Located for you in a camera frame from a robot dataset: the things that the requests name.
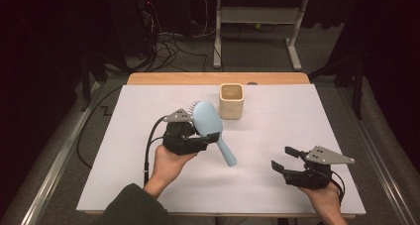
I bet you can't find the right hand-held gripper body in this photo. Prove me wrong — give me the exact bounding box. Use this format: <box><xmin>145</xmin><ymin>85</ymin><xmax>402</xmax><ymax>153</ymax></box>
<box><xmin>282</xmin><ymin>145</ymin><xmax>356</xmax><ymax>190</ymax></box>

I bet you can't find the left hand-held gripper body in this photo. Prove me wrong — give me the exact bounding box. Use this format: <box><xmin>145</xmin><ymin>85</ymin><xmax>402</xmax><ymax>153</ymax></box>
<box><xmin>161</xmin><ymin>108</ymin><xmax>212</xmax><ymax>156</ymax></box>

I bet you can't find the light blue hairbrush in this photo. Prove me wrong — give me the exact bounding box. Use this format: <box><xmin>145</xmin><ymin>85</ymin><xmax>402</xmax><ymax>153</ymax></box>
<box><xmin>187</xmin><ymin>100</ymin><xmax>239</xmax><ymax>169</ymax></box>

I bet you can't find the beige square cup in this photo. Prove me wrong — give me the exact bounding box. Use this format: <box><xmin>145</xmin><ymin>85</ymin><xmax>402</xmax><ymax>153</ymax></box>
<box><xmin>219</xmin><ymin>82</ymin><xmax>246</xmax><ymax>121</ymax></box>

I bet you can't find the person's right hand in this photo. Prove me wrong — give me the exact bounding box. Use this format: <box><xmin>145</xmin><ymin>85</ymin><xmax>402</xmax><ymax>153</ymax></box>
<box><xmin>298</xmin><ymin>181</ymin><xmax>342</xmax><ymax>217</ymax></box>

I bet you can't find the person's left hand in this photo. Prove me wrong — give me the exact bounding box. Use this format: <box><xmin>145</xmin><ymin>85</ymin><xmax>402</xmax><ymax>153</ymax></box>
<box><xmin>148</xmin><ymin>145</ymin><xmax>198</xmax><ymax>193</ymax></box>

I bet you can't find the white table sheet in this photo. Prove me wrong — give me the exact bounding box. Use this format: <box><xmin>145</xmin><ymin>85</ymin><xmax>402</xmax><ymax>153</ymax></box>
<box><xmin>76</xmin><ymin>83</ymin><xmax>367</xmax><ymax>216</ymax></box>

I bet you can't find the wooden table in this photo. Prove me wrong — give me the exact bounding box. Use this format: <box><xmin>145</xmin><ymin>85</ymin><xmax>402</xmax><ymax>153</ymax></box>
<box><xmin>127</xmin><ymin>71</ymin><xmax>311</xmax><ymax>86</ymax></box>

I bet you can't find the dark metal stand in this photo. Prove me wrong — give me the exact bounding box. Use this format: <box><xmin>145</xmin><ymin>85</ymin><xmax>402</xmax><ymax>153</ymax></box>
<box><xmin>79</xmin><ymin>50</ymin><xmax>131</xmax><ymax>112</ymax></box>
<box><xmin>308</xmin><ymin>51</ymin><xmax>365</xmax><ymax>121</ymax></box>

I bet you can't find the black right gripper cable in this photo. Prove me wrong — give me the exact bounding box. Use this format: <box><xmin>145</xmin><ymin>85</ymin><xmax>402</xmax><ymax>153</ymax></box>
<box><xmin>330</xmin><ymin>169</ymin><xmax>347</xmax><ymax>206</ymax></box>

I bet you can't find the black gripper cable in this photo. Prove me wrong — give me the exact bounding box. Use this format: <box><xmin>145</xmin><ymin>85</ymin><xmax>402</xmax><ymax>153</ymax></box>
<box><xmin>143</xmin><ymin>115</ymin><xmax>166</xmax><ymax>187</ymax></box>
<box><xmin>330</xmin><ymin>169</ymin><xmax>347</xmax><ymax>206</ymax></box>

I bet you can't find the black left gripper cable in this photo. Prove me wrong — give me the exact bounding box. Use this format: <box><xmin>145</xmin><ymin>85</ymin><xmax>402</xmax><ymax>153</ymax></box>
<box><xmin>143</xmin><ymin>115</ymin><xmax>166</xmax><ymax>187</ymax></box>

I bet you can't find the aluminium floor rail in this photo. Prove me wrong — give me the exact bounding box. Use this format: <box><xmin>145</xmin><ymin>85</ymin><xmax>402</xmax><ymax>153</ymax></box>
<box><xmin>19</xmin><ymin>81</ymin><xmax>101</xmax><ymax>225</ymax></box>
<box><xmin>336</xmin><ymin>85</ymin><xmax>414</xmax><ymax>225</ymax></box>

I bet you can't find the tangle of floor cables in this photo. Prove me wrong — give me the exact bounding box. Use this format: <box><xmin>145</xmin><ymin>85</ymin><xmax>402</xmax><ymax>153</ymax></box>
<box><xmin>138</xmin><ymin>0</ymin><xmax>210</xmax><ymax>72</ymax></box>

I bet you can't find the black floor cable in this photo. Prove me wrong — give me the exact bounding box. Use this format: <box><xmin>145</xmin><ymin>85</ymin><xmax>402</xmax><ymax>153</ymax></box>
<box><xmin>76</xmin><ymin>85</ymin><xmax>124</xmax><ymax>169</ymax></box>

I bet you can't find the white metal desk frame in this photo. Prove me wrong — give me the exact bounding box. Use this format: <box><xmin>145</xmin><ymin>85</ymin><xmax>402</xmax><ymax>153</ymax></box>
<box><xmin>212</xmin><ymin>0</ymin><xmax>310</xmax><ymax>72</ymax></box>

